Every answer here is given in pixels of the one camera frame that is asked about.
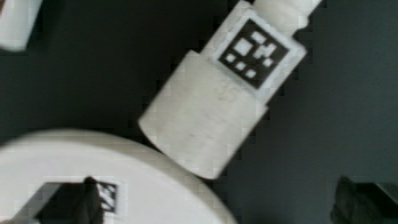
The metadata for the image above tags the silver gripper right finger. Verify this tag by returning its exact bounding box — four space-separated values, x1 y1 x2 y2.
330 176 398 224

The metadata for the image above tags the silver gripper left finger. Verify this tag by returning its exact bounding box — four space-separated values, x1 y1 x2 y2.
33 175 111 224

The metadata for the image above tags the white round table top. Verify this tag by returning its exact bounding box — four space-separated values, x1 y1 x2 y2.
0 129 237 224

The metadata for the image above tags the white table leg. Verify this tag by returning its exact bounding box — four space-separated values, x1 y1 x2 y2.
138 0 321 179

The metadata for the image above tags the white cross-shaped table base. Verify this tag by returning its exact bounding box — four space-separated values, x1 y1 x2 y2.
0 0 42 52

